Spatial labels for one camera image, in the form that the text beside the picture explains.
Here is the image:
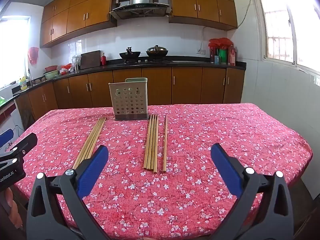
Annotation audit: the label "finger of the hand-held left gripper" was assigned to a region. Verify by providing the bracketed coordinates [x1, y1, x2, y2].
[0, 128, 14, 149]
[0, 133, 38, 159]

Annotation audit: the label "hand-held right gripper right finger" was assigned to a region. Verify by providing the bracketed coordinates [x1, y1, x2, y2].
[210, 143, 295, 240]

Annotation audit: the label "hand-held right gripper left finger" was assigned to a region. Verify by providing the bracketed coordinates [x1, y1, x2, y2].
[26, 144, 111, 240]

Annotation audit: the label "beige perforated utensil holder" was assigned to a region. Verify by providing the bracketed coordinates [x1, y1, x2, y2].
[108, 78, 149, 121]

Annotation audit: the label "person's left hand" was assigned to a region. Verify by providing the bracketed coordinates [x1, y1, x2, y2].
[0, 187, 23, 229]

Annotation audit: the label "red floral tablecloth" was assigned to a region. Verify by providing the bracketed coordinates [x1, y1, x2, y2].
[14, 102, 313, 240]

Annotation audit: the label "green basin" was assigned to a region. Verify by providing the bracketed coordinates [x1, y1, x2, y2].
[43, 70, 61, 80]

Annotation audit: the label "hanging red plastic bag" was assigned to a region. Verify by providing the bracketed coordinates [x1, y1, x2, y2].
[27, 46, 39, 66]

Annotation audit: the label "glass jar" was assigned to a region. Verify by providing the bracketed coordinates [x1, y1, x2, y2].
[71, 54, 82, 71]

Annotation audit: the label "brown cutting board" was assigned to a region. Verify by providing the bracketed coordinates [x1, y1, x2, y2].
[80, 50, 103, 70]

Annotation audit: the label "wooden base cabinets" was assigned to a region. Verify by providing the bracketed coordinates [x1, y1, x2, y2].
[15, 67, 245, 130]

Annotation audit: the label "black kitchen countertop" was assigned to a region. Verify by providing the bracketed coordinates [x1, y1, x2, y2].
[0, 56, 247, 107]

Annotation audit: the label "green box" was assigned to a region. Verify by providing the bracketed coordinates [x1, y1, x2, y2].
[217, 48, 228, 65]

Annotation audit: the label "red label bottle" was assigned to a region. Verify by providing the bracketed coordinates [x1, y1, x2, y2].
[227, 44, 237, 66]

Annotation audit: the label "dark bottle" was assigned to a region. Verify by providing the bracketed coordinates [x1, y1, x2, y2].
[209, 43, 218, 64]

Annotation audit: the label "black wok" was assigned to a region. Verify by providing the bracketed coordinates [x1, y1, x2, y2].
[119, 47, 142, 59]

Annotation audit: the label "black gas stove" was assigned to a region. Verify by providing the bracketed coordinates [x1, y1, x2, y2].
[116, 58, 174, 67]

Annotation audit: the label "red bag over bottles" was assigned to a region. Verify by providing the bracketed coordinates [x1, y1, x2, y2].
[208, 38, 233, 48]

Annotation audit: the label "wok with lid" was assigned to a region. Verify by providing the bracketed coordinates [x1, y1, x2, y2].
[146, 45, 169, 58]

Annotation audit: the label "large sliding window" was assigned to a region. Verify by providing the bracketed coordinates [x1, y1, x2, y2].
[248, 0, 320, 86]

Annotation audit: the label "wooden wall cabinet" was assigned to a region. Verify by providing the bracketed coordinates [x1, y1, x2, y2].
[169, 0, 238, 30]
[40, 0, 118, 48]

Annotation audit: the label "white wall cable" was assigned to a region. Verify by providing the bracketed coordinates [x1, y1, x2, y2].
[237, 0, 256, 28]

